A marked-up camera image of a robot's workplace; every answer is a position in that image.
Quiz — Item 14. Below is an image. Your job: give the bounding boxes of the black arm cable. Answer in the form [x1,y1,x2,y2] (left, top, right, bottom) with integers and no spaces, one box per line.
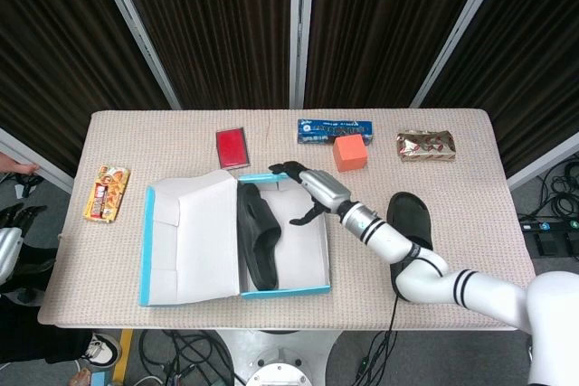
[356,293,402,386]

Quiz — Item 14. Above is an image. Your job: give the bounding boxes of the black slipper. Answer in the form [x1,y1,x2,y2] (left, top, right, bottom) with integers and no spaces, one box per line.
[236,182,284,292]
[385,191,434,302]

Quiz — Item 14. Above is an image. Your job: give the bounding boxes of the white black sneaker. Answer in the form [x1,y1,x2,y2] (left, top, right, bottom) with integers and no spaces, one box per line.
[82,331,123,367]

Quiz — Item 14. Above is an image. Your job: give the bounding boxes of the black floor cable bundle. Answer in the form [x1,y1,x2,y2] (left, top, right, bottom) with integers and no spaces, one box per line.
[137,330,237,386]

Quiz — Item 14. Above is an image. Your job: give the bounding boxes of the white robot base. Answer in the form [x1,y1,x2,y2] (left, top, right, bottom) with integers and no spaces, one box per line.
[215,328,341,386]

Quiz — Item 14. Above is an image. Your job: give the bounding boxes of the black trouser leg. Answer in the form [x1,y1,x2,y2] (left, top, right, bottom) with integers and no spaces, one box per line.
[0,299,94,365]

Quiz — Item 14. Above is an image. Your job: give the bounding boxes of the person's bare hand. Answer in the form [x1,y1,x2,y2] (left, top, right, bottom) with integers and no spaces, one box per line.
[0,152,42,176]

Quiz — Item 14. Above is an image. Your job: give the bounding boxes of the dark brown pleated curtain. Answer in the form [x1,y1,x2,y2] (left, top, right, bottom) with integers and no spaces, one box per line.
[426,0,579,178]
[110,0,296,110]
[303,0,495,110]
[0,0,172,178]

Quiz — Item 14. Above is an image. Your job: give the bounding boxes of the red flat case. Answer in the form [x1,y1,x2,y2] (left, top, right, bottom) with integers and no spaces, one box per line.
[214,127,252,171]

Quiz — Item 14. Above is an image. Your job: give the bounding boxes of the gold red snack packet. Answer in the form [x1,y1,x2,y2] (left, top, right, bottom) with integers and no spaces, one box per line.
[395,129,458,164]

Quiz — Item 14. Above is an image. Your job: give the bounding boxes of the yellow biscuit box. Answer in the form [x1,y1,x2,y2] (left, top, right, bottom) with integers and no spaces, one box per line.
[82,165,132,224]

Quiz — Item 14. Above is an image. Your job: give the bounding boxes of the grey metal partition post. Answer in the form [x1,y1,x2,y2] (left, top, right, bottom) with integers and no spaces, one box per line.
[0,127,77,193]
[289,0,317,110]
[89,0,183,110]
[408,0,516,109]
[506,143,579,192]

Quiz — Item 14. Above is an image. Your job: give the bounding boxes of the black foot pedal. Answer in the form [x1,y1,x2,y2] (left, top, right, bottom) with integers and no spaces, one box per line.
[533,231,563,257]

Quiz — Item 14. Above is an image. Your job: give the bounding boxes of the blue cling film box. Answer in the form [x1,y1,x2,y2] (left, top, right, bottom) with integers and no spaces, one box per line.
[297,118,375,146]

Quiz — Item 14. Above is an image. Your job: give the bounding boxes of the orange cube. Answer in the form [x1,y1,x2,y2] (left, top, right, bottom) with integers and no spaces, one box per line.
[332,133,369,174]

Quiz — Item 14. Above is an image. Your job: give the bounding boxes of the beige woven tablecloth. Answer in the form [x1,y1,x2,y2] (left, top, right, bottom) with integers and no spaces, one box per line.
[36,108,546,331]

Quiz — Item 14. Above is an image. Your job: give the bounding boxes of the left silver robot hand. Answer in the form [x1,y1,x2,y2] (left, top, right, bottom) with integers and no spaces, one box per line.
[0,203,49,286]

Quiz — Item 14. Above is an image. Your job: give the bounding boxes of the yellow floor tape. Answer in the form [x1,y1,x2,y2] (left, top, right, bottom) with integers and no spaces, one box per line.
[111,328,136,383]

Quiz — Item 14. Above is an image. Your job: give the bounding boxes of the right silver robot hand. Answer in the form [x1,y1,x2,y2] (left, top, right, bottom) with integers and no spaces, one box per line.
[267,160,352,227]

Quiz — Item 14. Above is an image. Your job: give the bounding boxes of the black power strip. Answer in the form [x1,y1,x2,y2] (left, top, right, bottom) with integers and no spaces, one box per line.
[517,218,579,234]

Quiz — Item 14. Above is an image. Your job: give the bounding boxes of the light blue shoe box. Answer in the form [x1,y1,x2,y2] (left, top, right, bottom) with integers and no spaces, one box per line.
[137,168,333,307]

